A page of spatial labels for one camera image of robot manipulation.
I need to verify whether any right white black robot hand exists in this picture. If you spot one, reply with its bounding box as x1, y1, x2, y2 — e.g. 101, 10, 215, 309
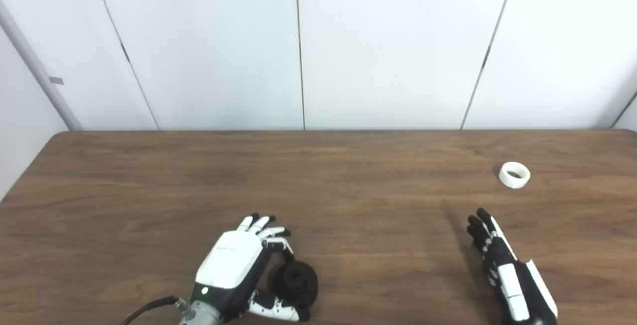
467, 208, 559, 325

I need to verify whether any white plastic ring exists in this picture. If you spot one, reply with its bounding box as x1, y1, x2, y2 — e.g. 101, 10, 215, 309
499, 162, 531, 189

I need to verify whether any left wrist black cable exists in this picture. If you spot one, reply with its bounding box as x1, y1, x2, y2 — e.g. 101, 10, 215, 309
119, 295, 191, 325

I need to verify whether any grey wall corner post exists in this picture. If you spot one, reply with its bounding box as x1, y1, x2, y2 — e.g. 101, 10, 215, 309
0, 0, 84, 132

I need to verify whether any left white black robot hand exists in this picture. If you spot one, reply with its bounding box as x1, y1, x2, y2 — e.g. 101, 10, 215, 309
192, 213, 311, 323

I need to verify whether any round black plastic part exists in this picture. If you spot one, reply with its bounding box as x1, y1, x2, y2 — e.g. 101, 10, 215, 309
267, 261, 319, 310

